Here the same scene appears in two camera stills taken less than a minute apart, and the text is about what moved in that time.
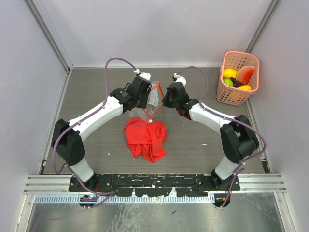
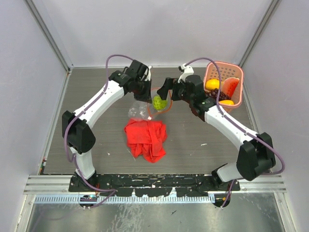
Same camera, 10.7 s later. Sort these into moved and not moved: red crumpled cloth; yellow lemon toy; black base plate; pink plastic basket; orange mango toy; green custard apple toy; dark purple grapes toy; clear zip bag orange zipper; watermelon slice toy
Moved: yellow lemon toy; pink plastic basket; clear zip bag orange zipper; green custard apple toy; watermelon slice toy; orange mango toy; dark purple grapes toy
Not moved: black base plate; red crumpled cloth
